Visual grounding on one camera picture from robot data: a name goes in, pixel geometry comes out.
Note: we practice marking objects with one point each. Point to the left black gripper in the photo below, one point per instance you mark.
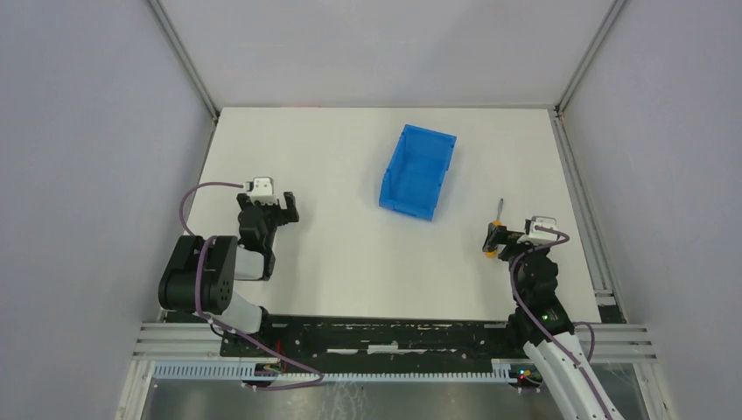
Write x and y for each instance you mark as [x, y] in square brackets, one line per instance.
[266, 210]

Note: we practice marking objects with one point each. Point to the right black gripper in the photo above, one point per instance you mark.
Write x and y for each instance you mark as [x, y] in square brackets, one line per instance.
[509, 237]

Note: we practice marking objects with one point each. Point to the orange handled screwdriver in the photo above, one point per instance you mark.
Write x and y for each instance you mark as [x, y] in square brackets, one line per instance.
[498, 215]

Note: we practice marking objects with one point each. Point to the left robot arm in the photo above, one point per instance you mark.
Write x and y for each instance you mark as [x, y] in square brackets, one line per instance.
[201, 274]

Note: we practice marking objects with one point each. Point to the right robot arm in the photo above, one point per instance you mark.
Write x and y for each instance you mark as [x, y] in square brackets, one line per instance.
[540, 324]

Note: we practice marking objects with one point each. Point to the blue plastic bin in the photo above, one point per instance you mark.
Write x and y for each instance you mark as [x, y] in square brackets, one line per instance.
[413, 180]

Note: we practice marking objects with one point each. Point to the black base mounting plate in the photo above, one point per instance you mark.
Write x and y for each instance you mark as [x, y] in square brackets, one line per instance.
[390, 345]

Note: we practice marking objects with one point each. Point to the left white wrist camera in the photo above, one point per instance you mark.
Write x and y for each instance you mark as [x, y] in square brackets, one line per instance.
[260, 190]

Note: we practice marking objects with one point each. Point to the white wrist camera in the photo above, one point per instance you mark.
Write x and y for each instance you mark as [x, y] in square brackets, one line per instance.
[539, 230]
[260, 190]

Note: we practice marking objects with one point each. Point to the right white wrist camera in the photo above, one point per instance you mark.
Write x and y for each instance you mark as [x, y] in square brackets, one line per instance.
[539, 230]

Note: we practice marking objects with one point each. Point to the right aluminium frame rails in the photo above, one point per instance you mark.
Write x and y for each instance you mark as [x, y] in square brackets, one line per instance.
[618, 343]

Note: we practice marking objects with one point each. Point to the aluminium frame rails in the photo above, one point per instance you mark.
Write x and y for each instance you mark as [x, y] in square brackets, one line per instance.
[618, 343]
[176, 342]

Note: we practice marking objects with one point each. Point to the left aluminium frame rails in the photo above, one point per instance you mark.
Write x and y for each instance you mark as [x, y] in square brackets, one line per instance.
[176, 342]

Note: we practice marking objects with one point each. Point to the white slotted cable duct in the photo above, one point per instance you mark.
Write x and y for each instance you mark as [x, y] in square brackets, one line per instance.
[248, 371]

